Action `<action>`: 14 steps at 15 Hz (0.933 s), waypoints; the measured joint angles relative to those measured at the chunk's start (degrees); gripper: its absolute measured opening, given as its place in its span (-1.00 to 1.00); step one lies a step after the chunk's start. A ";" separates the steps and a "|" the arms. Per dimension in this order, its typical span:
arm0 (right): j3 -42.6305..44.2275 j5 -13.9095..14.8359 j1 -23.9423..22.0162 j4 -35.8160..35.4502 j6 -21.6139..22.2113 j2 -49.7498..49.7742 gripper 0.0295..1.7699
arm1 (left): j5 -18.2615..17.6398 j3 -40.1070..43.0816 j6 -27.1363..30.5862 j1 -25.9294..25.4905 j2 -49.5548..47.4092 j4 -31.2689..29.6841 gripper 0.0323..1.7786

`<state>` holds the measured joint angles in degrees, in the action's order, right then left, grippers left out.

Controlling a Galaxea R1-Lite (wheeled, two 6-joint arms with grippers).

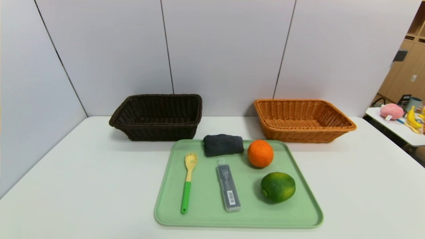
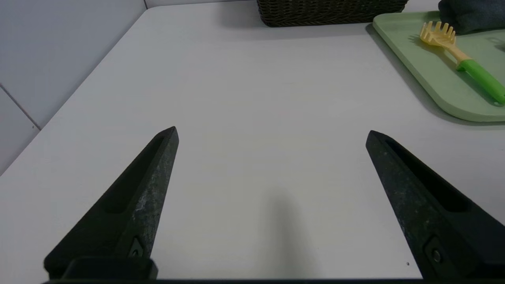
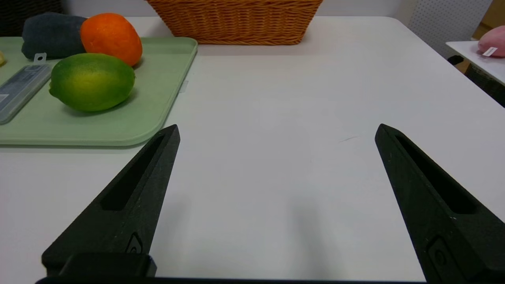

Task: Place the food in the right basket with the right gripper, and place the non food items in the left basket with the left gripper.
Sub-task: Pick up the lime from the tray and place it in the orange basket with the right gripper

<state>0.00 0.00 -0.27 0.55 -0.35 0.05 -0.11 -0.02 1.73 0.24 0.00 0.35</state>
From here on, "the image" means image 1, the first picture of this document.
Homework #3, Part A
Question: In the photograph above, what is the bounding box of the pink plush toy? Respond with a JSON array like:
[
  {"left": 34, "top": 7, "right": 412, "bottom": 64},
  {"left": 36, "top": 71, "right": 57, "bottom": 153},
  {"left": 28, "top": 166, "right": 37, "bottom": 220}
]
[{"left": 380, "top": 103, "right": 405, "bottom": 120}]

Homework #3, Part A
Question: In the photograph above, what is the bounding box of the yellow green spaghetti spoon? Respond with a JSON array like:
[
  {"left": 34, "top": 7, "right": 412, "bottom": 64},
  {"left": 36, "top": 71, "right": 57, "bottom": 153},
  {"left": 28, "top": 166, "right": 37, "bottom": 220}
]
[{"left": 181, "top": 152, "right": 198, "bottom": 214}]

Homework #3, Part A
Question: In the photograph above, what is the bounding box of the teal cup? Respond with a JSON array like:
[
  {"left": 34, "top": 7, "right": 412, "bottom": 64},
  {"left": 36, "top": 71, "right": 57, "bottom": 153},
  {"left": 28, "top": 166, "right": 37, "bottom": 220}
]
[{"left": 405, "top": 97, "right": 423, "bottom": 112}]

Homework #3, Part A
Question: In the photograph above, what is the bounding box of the green citrus fruit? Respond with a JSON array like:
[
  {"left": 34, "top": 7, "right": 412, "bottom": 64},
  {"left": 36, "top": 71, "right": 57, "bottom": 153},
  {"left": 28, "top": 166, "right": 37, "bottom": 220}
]
[{"left": 261, "top": 172, "right": 296, "bottom": 203}]

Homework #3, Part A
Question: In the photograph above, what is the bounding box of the white side table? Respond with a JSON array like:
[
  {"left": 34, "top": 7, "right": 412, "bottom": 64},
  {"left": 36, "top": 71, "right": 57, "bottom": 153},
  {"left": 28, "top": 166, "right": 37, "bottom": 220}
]
[{"left": 365, "top": 107, "right": 425, "bottom": 147}]

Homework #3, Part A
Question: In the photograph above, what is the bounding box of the dark grey towel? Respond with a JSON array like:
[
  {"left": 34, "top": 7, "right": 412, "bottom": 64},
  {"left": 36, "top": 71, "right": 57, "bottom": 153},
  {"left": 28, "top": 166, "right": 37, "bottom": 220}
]
[{"left": 203, "top": 134, "right": 245, "bottom": 157}]

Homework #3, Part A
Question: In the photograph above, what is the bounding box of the orange wicker basket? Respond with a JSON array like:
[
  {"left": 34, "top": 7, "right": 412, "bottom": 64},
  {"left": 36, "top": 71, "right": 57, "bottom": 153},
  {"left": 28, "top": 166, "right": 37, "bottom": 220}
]
[{"left": 254, "top": 98, "right": 357, "bottom": 143}]

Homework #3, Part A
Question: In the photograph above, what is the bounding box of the light green plastic tray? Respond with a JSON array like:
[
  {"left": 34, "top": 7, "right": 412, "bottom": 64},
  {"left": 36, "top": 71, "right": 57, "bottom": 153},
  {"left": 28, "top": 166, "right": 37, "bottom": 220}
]
[{"left": 154, "top": 139, "right": 324, "bottom": 229}]

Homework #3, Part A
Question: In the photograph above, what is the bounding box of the orange fruit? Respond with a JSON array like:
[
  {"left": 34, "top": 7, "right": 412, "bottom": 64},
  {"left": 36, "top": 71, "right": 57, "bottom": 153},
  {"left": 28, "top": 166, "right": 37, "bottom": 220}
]
[{"left": 247, "top": 140, "right": 274, "bottom": 168}]

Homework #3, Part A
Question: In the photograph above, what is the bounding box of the grey case with barcode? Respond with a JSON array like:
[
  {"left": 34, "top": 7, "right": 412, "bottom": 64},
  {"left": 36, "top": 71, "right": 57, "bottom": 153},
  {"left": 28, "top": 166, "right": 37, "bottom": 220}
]
[{"left": 216, "top": 158, "right": 241, "bottom": 212}]

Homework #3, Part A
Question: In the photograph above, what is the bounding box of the light wooden cabinet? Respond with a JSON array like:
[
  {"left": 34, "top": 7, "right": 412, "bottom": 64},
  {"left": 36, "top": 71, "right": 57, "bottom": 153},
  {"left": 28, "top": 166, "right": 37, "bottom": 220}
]
[{"left": 378, "top": 2, "right": 425, "bottom": 103}]

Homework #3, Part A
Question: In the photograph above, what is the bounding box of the dark brown wicker basket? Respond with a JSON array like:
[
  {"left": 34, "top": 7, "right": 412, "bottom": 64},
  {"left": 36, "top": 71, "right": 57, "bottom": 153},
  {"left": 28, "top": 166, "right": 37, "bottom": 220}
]
[{"left": 109, "top": 94, "right": 203, "bottom": 141}]

